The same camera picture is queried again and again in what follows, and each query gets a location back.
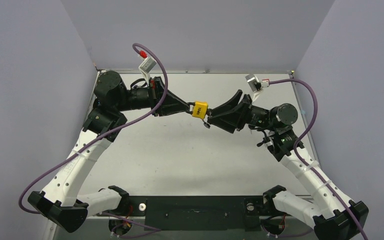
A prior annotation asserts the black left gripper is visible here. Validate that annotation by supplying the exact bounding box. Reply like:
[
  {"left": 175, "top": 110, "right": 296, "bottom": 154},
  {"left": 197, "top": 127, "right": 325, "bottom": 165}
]
[{"left": 115, "top": 76, "right": 190, "bottom": 117}]

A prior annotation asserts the yellow Opel padlock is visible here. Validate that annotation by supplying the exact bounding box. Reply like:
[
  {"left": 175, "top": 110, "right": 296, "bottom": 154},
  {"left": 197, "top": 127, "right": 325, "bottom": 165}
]
[{"left": 186, "top": 101, "right": 209, "bottom": 120}]

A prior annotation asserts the silver key bunch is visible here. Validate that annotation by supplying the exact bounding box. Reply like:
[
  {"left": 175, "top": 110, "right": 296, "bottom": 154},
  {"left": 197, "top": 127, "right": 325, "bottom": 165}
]
[{"left": 202, "top": 118, "right": 211, "bottom": 129}]

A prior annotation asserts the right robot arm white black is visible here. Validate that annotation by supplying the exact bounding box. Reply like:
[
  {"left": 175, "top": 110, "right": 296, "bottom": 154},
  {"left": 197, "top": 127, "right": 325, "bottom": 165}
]
[{"left": 206, "top": 90, "right": 369, "bottom": 240}]

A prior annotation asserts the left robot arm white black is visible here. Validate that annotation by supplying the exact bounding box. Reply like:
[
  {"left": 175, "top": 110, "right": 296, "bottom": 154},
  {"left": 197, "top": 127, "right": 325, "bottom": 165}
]
[{"left": 27, "top": 71, "right": 191, "bottom": 233}]

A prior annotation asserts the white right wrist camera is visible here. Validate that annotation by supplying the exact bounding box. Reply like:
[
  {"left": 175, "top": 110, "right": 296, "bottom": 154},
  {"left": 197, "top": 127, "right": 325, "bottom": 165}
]
[{"left": 245, "top": 74, "right": 270, "bottom": 102}]

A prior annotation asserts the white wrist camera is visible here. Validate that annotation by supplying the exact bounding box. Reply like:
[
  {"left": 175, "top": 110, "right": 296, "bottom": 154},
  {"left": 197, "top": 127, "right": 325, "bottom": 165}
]
[
  {"left": 138, "top": 50, "right": 157, "bottom": 81},
  {"left": 245, "top": 74, "right": 270, "bottom": 102}
]

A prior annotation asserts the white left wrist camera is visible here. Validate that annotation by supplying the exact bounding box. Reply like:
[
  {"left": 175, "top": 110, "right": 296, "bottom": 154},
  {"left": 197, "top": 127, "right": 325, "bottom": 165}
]
[{"left": 138, "top": 50, "right": 157, "bottom": 81}]

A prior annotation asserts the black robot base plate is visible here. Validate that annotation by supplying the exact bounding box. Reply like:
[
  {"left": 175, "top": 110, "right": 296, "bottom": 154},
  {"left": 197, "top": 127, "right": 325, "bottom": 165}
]
[{"left": 110, "top": 195, "right": 284, "bottom": 232}]

